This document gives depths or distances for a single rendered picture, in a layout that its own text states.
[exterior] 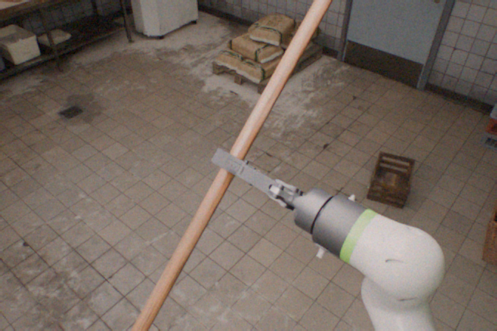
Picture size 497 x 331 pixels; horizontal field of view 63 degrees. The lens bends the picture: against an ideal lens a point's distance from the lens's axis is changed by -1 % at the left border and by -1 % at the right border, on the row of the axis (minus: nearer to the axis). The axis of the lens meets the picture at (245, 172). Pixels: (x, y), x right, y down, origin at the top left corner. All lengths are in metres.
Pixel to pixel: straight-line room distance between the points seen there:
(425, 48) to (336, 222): 4.37
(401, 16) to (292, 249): 2.93
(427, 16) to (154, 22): 3.34
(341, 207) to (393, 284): 0.13
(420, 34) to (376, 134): 1.26
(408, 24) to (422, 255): 4.41
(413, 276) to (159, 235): 2.72
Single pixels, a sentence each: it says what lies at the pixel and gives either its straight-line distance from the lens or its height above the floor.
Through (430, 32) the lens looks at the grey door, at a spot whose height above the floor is 0.66.
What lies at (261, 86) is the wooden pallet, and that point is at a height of 0.10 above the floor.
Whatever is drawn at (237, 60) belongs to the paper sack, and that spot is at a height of 0.26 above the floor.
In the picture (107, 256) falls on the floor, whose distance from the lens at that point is 3.20.
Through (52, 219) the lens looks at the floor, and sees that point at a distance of 3.59.
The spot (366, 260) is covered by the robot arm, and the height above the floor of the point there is 1.98.
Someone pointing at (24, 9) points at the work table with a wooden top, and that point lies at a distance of 5.17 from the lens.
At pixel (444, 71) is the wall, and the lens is 5.00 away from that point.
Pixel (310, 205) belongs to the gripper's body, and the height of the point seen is 1.99.
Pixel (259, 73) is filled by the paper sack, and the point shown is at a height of 0.25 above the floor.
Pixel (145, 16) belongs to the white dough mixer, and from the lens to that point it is 5.85.
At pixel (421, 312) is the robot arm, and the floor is 1.87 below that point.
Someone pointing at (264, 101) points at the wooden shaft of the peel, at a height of 2.06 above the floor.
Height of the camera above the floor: 2.48
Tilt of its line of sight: 43 degrees down
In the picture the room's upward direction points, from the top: straight up
